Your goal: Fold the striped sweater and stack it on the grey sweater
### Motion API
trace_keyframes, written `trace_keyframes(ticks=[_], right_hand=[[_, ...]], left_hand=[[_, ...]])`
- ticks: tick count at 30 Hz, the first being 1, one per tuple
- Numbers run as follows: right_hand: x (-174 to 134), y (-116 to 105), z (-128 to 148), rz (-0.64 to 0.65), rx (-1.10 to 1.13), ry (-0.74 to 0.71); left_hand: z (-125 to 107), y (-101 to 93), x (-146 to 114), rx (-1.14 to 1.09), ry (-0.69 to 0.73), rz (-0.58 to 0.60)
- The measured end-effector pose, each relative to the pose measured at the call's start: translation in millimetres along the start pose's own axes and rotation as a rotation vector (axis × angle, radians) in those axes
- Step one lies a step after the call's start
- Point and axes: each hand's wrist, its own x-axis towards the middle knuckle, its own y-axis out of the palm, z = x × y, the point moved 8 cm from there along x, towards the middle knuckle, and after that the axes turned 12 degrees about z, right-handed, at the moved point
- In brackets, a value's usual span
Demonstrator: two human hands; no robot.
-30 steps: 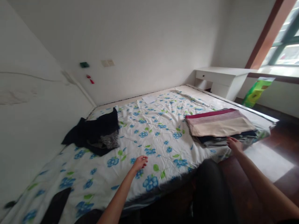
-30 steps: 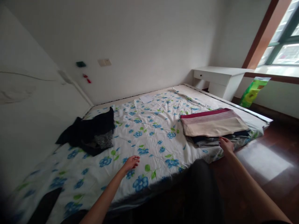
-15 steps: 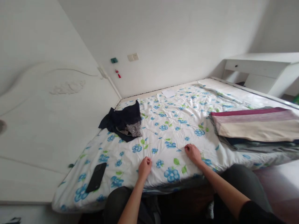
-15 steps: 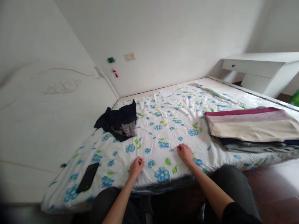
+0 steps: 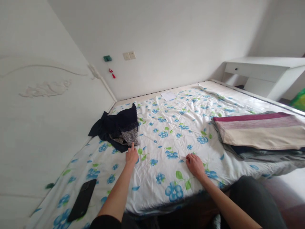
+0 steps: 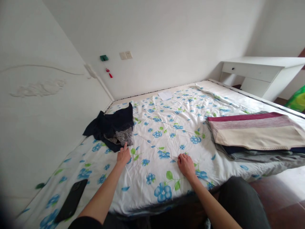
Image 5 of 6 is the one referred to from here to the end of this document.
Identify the person's right hand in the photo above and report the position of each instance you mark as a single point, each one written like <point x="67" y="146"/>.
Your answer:
<point x="195" y="165"/>

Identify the person's left hand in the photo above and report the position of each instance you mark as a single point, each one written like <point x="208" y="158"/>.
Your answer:
<point x="132" y="156"/>

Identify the person's right fingers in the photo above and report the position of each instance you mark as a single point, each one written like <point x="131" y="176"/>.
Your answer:
<point x="190" y="158"/>

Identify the person's left thumb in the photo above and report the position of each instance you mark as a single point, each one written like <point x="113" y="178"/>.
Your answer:
<point x="137" y="153"/>

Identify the person's left index finger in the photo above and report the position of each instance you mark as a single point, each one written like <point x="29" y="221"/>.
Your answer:
<point x="132" y="146"/>

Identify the grey marled knit garment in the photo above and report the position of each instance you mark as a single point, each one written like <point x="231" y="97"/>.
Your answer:
<point x="127" y="136"/>

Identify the dark navy crumpled garment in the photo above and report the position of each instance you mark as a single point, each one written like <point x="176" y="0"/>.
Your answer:
<point x="114" y="124"/>

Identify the blue floral white bed sheet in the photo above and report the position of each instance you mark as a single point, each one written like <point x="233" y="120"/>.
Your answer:
<point x="164" y="143"/>

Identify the dark blue folded garment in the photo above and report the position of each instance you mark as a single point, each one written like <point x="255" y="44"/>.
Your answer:
<point x="245" y="148"/>

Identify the white sheet of paper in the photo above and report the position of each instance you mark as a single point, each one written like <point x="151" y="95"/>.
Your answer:
<point x="167" y="96"/>

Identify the purple cream striped folded garment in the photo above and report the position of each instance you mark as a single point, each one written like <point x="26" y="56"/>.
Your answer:
<point x="257" y="131"/>

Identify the black smartphone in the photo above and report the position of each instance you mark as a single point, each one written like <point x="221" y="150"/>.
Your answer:
<point x="82" y="200"/>

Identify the red tassel ornament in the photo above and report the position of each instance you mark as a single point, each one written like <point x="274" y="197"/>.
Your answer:
<point x="111" y="73"/>

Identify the grey folded garment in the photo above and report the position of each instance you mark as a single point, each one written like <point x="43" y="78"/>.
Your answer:
<point x="269" y="156"/>

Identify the person's legs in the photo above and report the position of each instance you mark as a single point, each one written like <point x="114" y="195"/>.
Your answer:
<point x="257" y="202"/>

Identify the white mattress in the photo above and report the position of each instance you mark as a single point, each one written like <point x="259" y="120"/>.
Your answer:
<point x="252" y="95"/>

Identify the small green object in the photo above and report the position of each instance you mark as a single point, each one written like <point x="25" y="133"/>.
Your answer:
<point x="50" y="185"/>

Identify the white carved headboard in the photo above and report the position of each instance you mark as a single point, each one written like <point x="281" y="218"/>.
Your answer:
<point x="45" y="114"/>

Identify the white desk with drawer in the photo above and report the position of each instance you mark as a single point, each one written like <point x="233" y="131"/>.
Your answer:
<point x="259" y="74"/>

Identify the green yellow bag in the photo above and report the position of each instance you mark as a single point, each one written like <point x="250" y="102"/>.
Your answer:
<point x="298" y="100"/>

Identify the beige wall socket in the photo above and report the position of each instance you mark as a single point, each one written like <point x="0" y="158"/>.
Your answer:
<point x="129" y="55"/>

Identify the green wall hook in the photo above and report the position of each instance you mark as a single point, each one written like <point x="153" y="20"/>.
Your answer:
<point x="107" y="58"/>

